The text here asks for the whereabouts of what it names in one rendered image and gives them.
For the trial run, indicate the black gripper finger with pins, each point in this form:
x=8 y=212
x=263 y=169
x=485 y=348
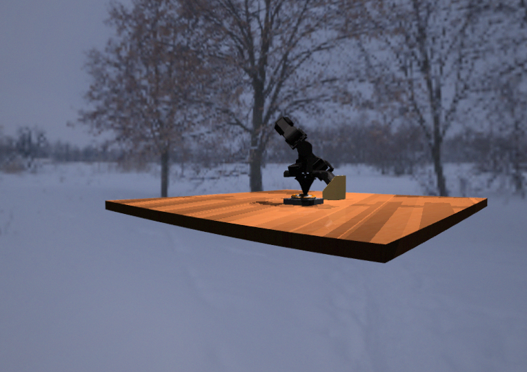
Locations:
x=300 y=180
x=307 y=184

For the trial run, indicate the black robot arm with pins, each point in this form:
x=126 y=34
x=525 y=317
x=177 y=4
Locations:
x=295 y=138

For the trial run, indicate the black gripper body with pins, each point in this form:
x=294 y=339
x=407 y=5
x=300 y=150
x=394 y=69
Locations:
x=312 y=173

